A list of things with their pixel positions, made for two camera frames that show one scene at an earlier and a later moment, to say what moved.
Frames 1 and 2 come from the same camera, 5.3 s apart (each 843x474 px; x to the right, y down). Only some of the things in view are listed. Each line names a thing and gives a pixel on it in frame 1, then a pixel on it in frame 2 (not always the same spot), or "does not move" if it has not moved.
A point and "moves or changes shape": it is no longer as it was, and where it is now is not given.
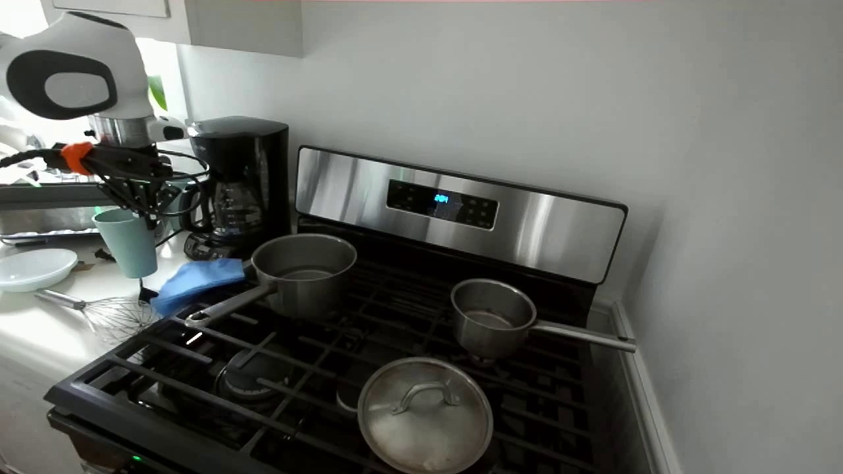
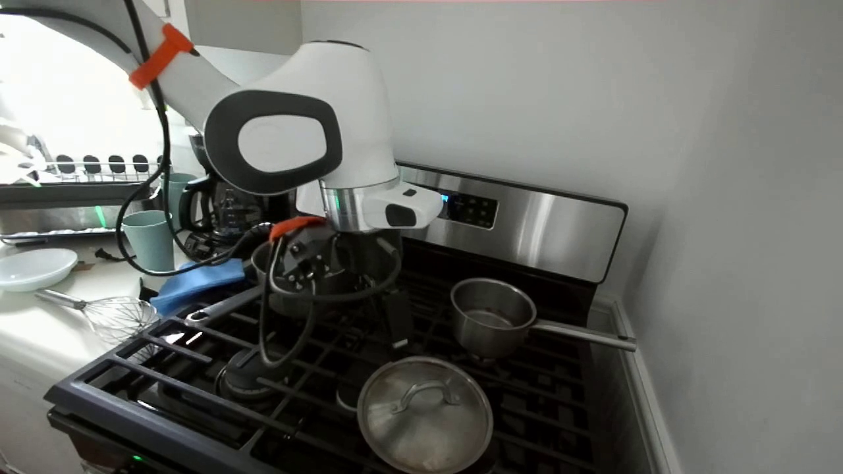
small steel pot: [493, 318] does not move
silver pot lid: [424, 416] does not move
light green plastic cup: [129, 240] moves or changes shape
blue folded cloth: [199, 274] does not move
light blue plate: [34, 268] does not move
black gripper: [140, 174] -> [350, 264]
